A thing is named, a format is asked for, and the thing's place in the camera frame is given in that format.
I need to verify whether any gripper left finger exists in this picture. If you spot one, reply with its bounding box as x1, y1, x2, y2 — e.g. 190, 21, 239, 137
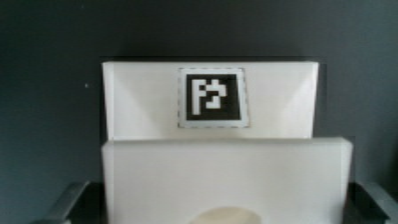
28, 182, 88, 224

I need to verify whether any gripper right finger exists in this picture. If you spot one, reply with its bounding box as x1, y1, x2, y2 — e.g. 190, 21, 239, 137
353, 183, 398, 224

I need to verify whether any white lamp base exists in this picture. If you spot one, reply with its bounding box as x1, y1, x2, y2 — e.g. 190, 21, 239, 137
101, 62, 353, 224

